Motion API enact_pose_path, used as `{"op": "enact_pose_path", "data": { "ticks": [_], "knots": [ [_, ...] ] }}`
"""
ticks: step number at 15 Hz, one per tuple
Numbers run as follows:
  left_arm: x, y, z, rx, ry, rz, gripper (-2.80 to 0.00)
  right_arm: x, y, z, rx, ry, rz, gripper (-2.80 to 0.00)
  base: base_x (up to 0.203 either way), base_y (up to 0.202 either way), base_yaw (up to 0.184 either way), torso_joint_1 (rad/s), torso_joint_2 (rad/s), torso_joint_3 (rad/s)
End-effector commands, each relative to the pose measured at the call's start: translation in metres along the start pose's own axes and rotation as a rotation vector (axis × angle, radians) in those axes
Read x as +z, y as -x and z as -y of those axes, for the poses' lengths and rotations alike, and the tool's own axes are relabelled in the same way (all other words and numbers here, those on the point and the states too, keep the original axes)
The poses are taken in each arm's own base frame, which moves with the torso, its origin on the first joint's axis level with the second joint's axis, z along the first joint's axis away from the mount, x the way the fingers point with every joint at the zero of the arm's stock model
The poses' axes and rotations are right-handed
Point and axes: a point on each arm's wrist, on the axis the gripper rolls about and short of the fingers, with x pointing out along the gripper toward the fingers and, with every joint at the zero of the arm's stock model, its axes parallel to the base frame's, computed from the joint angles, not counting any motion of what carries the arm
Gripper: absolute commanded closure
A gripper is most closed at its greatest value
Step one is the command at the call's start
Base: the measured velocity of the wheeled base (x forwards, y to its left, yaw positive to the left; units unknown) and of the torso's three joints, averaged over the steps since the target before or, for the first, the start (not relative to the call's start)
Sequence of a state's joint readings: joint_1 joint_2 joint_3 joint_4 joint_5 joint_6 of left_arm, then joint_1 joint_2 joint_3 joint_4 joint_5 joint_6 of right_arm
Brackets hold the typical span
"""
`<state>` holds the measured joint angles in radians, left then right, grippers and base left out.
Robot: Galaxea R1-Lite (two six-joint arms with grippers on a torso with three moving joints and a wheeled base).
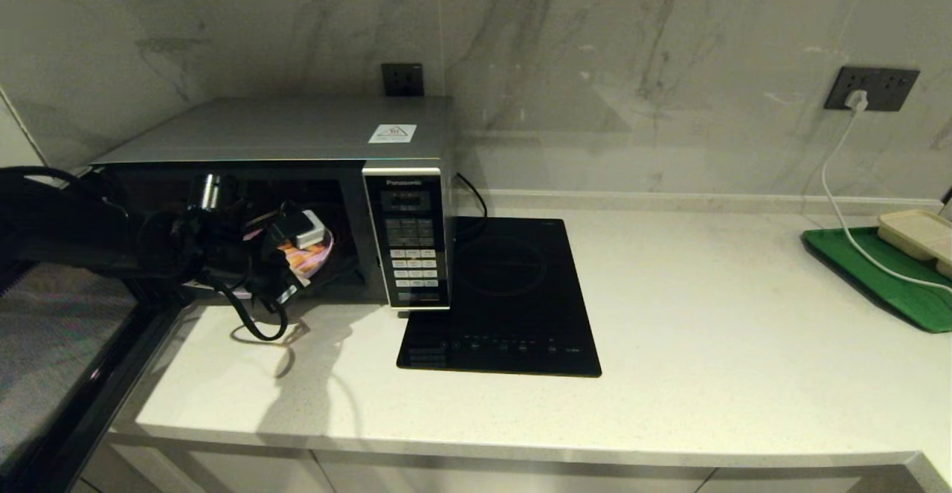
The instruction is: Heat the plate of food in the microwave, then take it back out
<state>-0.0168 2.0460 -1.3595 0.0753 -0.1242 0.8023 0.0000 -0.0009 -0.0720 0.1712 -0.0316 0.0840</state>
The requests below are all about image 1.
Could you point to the silver Panasonic microwave oven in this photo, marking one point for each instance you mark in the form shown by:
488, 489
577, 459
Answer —
297, 129

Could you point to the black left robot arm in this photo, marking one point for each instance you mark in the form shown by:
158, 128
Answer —
74, 233

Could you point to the microwave door with dark glass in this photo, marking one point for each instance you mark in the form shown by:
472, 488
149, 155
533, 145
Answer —
52, 374

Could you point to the lilac round plate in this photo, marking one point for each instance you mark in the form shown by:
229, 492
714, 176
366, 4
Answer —
323, 259

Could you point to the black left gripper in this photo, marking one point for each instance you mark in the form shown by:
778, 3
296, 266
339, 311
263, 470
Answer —
271, 277

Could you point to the wide dark wall socket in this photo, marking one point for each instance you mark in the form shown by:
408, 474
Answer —
892, 89

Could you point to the green plastic tray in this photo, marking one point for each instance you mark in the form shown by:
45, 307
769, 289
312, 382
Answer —
900, 303

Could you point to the grey cabinet front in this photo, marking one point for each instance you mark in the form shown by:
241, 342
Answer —
803, 482
513, 478
208, 474

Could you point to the orange french fry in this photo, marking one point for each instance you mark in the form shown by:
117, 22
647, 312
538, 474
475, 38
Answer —
305, 253
303, 264

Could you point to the beige lunch container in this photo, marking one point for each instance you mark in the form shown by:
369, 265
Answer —
915, 233

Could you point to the white triangle warning sticker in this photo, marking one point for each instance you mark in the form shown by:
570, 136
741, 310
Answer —
393, 134

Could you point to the black induction cooktop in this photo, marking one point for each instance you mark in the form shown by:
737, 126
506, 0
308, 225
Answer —
513, 285

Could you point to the small dark wall socket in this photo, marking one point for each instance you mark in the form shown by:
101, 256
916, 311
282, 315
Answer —
404, 79

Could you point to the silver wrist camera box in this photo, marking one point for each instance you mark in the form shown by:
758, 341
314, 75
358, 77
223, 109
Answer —
309, 229

